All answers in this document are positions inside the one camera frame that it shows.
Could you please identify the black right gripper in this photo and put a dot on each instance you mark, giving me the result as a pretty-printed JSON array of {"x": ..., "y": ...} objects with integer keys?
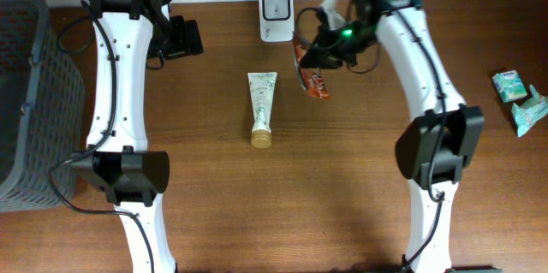
[{"x": 322, "y": 48}]

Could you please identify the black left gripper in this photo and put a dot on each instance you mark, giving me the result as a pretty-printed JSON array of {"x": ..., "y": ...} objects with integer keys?
[{"x": 187, "y": 37}]

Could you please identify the orange snack packet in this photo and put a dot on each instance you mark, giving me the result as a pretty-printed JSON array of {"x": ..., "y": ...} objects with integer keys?
[{"x": 311, "y": 79}]

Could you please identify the white Pantene cream tube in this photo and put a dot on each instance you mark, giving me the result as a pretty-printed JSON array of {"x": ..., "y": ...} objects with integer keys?
[{"x": 262, "y": 87}]

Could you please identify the teal Kleenex tissue pack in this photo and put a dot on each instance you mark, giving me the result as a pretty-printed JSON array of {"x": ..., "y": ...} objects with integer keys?
[{"x": 509, "y": 86}]

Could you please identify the teal snack bag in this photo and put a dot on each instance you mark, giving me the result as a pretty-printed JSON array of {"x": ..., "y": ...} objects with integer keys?
[{"x": 531, "y": 111}]

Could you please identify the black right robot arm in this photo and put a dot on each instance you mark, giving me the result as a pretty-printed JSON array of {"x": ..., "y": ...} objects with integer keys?
[{"x": 443, "y": 132}]

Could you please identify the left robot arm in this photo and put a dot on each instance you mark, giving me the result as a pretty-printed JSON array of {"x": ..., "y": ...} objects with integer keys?
[{"x": 117, "y": 160}]

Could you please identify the white barcode scanner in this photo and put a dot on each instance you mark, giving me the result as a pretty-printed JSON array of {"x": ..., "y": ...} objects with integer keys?
[{"x": 276, "y": 19}]

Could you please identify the grey plastic mesh basket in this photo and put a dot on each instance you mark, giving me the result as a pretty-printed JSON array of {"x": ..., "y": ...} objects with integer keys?
[{"x": 42, "y": 102}]

